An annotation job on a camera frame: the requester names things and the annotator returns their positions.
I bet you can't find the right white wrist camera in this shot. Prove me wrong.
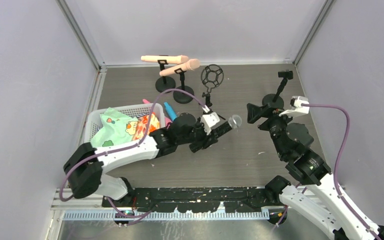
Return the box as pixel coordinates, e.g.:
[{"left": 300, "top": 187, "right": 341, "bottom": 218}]
[{"left": 279, "top": 96, "right": 310, "bottom": 118}]

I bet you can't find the black round base clip stand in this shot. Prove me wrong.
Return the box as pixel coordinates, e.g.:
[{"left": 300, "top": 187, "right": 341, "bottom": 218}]
[{"left": 155, "top": 59, "right": 176, "bottom": 93}]

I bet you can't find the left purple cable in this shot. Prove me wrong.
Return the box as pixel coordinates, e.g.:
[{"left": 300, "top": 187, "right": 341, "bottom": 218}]
[{"left": 58, "top": 88, "right": 211, "bottom": 227}]

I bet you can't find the pink toy microphone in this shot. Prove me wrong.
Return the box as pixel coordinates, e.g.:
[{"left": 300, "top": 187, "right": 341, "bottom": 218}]
[{"left": 142, "top": 99, "right": 152, "bottom": 104}]

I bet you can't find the black glitter microphone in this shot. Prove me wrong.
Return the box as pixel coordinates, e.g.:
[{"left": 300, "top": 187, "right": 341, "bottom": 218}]
[{"left": 212, "top": 114, "right": 243, "bottom": 138}]

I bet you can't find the orange patterned cloth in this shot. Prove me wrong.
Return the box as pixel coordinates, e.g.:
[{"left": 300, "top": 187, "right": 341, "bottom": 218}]
[{"left": 132, "top": 112, "right": 161, "bottom": 141}]

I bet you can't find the beige microphone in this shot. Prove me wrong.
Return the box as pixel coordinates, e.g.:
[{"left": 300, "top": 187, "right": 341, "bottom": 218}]
[
  {"left": 159, "top": 58, "right": 201, "bottom": 77},
  {"left": 140, "top": 55, "right": 190, "bottom": 65}
]

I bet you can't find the green patterned cloth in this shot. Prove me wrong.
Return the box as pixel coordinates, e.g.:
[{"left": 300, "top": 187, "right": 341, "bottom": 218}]
[{"left": 89, "top": 107, "right": 138, "bottom": 148}]

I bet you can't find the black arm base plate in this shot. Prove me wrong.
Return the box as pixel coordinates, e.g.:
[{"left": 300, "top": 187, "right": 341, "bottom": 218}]
[{"left": 113, "top": 186, "right": 285, "bottom": 213}]

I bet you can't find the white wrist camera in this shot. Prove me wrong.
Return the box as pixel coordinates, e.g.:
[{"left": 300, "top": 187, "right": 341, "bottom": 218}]
[
  {"left": 279, "top": 96, "right": 310, "bottom": 118},
  {"left": 199, "top": 105, "right": 220, "bottom": 135}
]

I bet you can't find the white plastic basket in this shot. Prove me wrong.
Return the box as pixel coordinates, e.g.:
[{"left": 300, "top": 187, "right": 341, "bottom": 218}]
[{"left": 83, "top": 103, "right": 168, "bottom": 143}]

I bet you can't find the blue toy microphone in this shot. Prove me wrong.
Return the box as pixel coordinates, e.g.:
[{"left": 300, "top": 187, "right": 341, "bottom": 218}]
[{"left": 163, "top": 102, "right": 177, "bottom": 122}]

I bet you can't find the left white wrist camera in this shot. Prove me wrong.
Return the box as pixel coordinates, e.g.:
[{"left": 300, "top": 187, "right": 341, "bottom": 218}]
[{"left": 199, "top": 105, "right": 220, "bottom": 135}]

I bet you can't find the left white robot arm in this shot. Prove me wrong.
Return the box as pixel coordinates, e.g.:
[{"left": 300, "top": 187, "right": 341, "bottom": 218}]
[{"left": 63, "top": 112, "right": 220, "bottom": 200}]

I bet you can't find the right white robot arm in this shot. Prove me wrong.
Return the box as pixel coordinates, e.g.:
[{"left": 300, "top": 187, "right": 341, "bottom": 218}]
[{"left": 246, "top": 103, "right": 384, "bottom": 240}]

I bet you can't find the black tripod shock mount stand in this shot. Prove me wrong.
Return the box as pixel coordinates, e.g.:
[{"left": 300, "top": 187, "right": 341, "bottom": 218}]
[{"left": 200, "top": 64, "right": 225, "bottom": 108}]

